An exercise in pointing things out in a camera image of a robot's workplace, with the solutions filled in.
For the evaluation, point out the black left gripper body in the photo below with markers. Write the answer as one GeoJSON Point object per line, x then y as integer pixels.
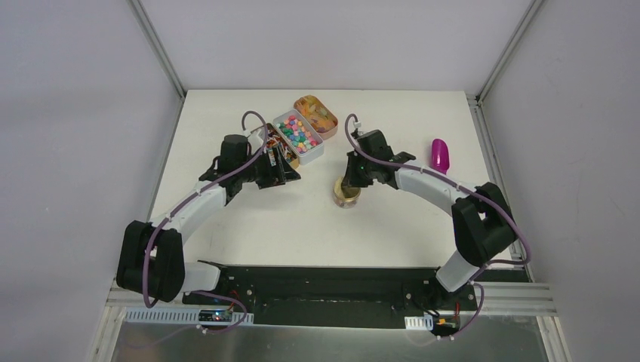
{"type": "Point", "coordinates": [279, 167]}

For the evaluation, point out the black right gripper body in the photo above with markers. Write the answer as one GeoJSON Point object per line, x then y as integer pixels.
{"type": "Point", "coordinates": [360, 173]}

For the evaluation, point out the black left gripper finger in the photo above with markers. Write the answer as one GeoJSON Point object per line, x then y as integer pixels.
{"type": "Point", "coordinates": [265, 181]}
{"type": "Point", "coordinates": [283, 170]}

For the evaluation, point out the gold round lid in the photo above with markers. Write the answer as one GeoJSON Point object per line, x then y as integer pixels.
{"type": "Point", "coordinates": [344, 193]}

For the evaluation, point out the yellow tin of lollipops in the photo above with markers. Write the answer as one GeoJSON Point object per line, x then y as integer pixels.
{"type": "Point", "coordinates": [276, 140]}

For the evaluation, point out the purple plastic scoop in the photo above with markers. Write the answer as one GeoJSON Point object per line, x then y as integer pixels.
{"type": "Point", "coordinates": [439, 156]}

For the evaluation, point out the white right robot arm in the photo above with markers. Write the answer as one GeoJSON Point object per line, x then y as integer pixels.
{"type": "Point", "coordinates": [482, 221]}

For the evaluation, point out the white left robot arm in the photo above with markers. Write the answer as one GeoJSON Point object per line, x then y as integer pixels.
{"type": "Point", "coordinates": [152, 260]}

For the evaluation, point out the pink tin of gummy candies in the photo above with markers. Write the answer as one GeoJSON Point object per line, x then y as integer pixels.
{"type": "Point", "coordinates": [318, 115]}

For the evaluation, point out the clear plastic cup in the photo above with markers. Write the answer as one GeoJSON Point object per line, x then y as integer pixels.
{"type": "Point", "coordinates": [345, 202]}

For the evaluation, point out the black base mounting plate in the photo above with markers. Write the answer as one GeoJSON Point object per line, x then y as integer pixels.
{"type": "Point", "coordinates": [379, 298]}

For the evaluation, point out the left controller board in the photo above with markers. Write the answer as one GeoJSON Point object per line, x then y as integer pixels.
{"type": "Point", "coordinates": [215, 316]}

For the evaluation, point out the controller board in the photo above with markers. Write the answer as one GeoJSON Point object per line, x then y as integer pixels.
{"type": "Point", "coordinates": [215, 316]}
{"type": "Point", "coordinates": [446, 326]}

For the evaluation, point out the right controller board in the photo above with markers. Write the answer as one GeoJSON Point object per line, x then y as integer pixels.
{"type": "Point", "coordinates": [446, 326]}

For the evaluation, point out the aluminium frame post right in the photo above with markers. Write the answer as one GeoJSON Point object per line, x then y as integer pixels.
{"type": "Point", "coordinates": [527, 19]}

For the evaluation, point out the aluminium frame post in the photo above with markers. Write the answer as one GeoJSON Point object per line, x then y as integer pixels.
{"type": "Point", "coordinates": [527, 19]}
{"type": "Point", "coordinates": [153, 39]}

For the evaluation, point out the aluminium frame post left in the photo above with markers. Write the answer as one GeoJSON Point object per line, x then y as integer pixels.
{"type": "Point", "coordinates": [153, 39]}

